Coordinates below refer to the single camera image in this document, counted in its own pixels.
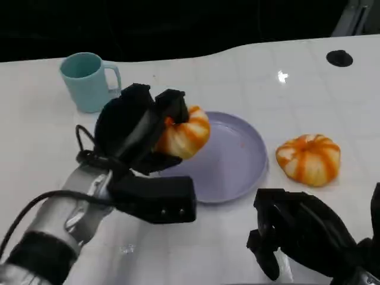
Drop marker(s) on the lilac plate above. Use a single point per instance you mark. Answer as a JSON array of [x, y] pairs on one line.
[[231, 166]]

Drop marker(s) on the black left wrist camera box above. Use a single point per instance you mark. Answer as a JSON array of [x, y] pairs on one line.
[[157, 199]]

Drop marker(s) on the pale green mug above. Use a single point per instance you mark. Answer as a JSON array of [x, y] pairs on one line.
[[83, 86]]

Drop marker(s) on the small orange white bread roll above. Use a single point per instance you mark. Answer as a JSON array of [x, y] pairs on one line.
[[190, 136]]

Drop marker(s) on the grey metal frame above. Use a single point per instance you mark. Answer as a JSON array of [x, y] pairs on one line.
[[353, 17]]

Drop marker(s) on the black round table grommet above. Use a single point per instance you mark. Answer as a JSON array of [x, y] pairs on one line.
[[339, 58]]

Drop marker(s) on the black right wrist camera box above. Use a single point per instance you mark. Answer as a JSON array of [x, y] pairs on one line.
[[376, 207]]

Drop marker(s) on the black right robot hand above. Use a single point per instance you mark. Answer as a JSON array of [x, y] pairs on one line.
[[311, 231]]

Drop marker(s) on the large orange white bread roll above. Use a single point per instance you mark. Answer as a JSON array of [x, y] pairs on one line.
[[310, 161]]

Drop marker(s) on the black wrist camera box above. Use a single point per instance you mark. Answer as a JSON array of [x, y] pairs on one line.
[[157, 199], [376, 207]]

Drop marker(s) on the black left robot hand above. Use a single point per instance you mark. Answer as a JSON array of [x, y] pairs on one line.
[[124, 130]]

